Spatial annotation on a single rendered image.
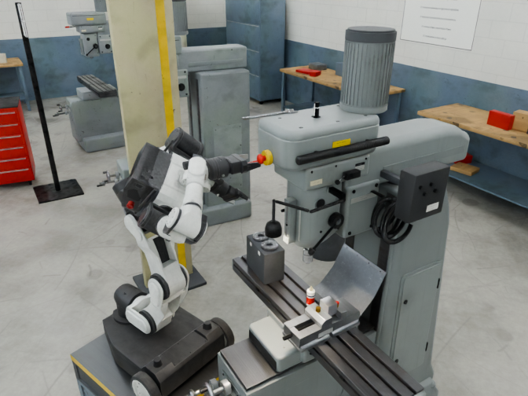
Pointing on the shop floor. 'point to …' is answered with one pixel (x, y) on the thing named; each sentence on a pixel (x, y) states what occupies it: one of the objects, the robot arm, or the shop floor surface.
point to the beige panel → (148, 92)
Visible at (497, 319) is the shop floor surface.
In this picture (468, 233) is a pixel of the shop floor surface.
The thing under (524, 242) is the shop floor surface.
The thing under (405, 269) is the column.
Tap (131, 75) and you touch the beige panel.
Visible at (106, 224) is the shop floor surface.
